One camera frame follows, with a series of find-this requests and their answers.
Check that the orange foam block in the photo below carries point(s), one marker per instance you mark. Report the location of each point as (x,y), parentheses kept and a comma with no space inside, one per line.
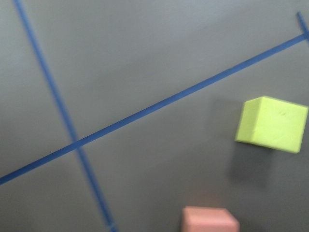
(205,219)

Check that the yellow foam block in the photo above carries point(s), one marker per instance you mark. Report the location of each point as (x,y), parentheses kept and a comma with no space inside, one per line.
(272,123)

